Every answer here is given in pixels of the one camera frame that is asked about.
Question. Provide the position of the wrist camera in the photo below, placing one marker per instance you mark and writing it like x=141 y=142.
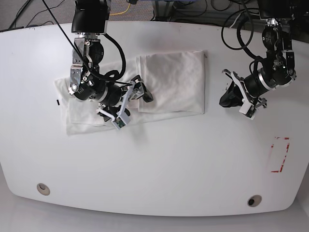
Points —
x=121 y=121
x=249 y=110

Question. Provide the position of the right table cable grommet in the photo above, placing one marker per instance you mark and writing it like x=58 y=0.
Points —
x=254 y=201

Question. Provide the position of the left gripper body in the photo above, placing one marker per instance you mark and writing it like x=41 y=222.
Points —
x=254 y=87

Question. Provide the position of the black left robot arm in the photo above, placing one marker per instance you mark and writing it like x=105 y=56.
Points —
x=277 y=68

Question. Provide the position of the left table cable grommet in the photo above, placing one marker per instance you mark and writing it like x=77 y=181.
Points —
x=43 y=189

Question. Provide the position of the red tape rectangle marking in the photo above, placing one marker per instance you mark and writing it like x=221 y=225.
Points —
x=278 y=154

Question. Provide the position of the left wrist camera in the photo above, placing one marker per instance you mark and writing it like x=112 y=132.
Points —
x=249 y=110

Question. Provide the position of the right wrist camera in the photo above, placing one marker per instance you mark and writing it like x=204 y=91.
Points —
x=121 y=121

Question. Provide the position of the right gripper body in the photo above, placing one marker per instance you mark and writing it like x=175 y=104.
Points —
x=119 y=97

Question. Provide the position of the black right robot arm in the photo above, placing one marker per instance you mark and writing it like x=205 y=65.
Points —
x=86 y=83

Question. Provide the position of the white printed t-shirt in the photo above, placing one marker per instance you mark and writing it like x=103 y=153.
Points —
x=175 y=80

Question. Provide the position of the table cable grommet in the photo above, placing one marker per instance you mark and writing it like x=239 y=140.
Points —
x=43 y=189
x=254 y=201

